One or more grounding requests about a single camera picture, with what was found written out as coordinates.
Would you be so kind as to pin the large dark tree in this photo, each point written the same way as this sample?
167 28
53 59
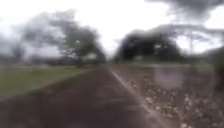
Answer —
81 41

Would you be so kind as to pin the broad dark tree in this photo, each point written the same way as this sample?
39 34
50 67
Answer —
150 45

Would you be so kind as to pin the dark asphalt road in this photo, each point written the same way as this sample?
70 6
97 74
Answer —
86 103

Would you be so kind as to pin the gravel and dirt verge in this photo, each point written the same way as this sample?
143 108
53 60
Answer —
180 96

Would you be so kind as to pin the green grass field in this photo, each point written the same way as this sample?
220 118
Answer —
30 78

